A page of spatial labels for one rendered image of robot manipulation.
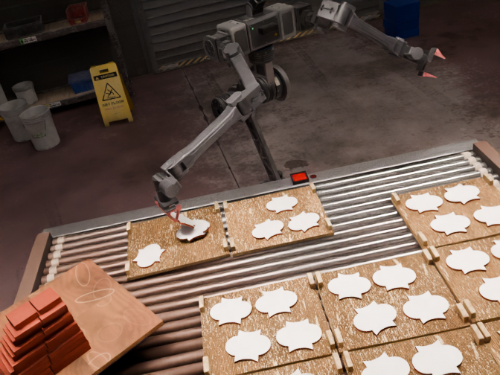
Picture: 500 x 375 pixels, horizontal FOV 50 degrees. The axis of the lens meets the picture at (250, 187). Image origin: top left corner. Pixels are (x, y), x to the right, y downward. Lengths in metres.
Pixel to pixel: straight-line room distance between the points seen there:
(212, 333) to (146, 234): 0.67
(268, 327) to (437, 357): 0.52
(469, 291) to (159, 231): 1.24
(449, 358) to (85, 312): 1.15
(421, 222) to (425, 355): 0.63
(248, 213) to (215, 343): 0.69
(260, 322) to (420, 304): 0.52
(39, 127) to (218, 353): 4.15
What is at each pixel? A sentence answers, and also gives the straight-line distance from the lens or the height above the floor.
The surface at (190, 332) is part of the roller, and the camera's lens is 1.87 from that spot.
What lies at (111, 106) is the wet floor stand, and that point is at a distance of 5.68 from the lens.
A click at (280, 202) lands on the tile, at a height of 0.95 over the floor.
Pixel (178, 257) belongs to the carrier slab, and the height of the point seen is 0.94.
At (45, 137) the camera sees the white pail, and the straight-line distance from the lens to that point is 5.64.
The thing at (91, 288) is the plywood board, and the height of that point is 1.04.
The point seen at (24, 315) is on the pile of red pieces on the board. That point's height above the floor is 1.26.
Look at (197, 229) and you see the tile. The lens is 2.21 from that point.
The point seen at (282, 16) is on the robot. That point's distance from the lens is 2.80.
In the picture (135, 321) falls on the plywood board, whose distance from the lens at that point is 1.80.
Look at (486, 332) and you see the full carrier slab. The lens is 1.76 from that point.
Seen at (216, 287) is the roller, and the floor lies 0.91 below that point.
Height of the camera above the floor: 2.27
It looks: 33 degrees down
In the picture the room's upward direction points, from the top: 11 degrees counter-clockwise
